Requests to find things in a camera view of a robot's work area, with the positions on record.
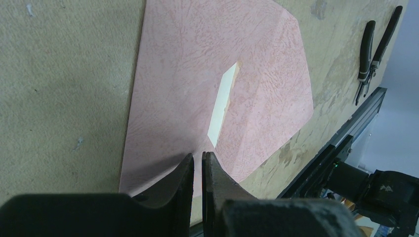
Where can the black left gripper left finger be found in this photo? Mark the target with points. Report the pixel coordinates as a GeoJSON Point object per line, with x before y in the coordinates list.
{"type": "Point", "coordinates": [163, 210]}

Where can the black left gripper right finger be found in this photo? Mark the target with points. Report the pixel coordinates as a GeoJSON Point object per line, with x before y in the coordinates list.
{"type": "Point", "coordinates": [231, 211]}

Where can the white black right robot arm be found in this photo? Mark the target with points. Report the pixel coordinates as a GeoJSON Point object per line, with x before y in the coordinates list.
{"type": "Point", "coordinates": [389, 198]}

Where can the cardboard boxes in background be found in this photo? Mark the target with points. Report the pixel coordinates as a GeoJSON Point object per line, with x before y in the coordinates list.
{"type": "Point", "coordinates": [367, 227]}

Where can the black handled pliers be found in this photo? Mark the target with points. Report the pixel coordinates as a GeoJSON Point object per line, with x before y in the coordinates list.
{"type": "Point", "coordinates": [369, 63]}

